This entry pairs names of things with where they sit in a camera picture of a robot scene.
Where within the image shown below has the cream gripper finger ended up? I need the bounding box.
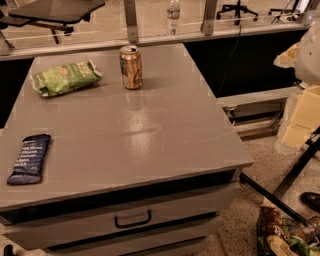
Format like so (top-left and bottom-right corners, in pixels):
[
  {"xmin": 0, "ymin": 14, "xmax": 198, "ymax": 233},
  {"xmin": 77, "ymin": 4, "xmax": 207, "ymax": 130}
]
[
  {"xmin": 279, "ymin": 86, "xmax": 320, "ymax": 149},
  {"xmin": 273, "ymin": 44, "xmax": 298, "ymax": 68}
]

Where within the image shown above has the orange soda can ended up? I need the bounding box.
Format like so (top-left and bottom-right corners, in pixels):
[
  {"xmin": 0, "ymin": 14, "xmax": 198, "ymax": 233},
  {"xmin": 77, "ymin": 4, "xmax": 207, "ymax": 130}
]
[{"xmin": 119, "ymin": 45, "xmax": 142, "ymax": 90}]

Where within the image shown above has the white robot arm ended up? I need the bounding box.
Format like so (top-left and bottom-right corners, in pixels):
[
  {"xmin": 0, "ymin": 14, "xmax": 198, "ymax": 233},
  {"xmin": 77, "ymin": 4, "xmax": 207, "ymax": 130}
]
[{"xmin": 273, "ymin": 21, "xmax": 320, "ymax": 149}]

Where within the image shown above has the black chair base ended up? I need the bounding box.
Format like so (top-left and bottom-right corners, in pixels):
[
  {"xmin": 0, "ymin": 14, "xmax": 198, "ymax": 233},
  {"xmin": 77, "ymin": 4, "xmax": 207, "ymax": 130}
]
[{"xmin": 216, "ymin": 0, "xmax": 259, "ymax": 26}]

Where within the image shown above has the black shoe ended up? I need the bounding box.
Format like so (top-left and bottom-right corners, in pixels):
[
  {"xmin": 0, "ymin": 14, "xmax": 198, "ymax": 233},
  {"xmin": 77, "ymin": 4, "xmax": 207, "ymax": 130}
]
[{"xmin": 300, "ymin": 192, "xmax": 320, "ymax": 213}]

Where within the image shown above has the black metal stand leg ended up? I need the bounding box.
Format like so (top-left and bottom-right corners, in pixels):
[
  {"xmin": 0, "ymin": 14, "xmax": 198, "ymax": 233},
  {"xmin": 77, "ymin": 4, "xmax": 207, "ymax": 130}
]
[{"xmin": 240, "ymin": 127, "xmax": 320, "ymax": 222}]

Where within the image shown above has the colourful snack bag on floor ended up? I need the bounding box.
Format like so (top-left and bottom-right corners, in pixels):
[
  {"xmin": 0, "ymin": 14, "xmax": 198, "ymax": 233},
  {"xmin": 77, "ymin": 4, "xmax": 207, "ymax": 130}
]
[{"xmin": 256, "ymin": 198, "xmax": 320, "ymax": 256}]

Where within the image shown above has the clear plastic water bottle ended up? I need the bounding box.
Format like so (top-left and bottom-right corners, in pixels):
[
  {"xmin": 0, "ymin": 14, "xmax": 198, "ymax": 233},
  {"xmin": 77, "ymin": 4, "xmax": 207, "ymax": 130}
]
[{"xmin": 167, "ymin": 0, "xmax": 181, "ymax": 36}]

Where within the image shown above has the grey drawer cabinet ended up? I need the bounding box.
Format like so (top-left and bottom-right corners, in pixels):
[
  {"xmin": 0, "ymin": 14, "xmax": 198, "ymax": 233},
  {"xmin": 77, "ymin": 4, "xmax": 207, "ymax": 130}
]
[{"xmin": 0, "ymin": 44, "xmax": 252, "ymax": 256}]

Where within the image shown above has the green chip bag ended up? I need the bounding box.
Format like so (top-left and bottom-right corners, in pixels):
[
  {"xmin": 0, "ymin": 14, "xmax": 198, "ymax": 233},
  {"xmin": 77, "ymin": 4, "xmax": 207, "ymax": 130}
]
[{"xmin": 31, "ymin": 61, "xmax": 102, "ymax": 97}]

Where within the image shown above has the dark blue snack bar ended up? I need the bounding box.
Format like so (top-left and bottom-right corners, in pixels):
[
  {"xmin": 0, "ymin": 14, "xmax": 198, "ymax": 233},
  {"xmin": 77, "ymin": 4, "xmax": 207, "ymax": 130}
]
[{"xmin": 7, "ymin": 133, "xmax": 51, "ymax": 186}]

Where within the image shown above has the black drawer handle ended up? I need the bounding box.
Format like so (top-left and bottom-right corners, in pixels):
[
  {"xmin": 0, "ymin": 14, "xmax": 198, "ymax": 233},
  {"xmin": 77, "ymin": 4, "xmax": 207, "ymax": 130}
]
[{"xmin": 114, "ymin": 210, "xmax": 152, "ymax": 229}]

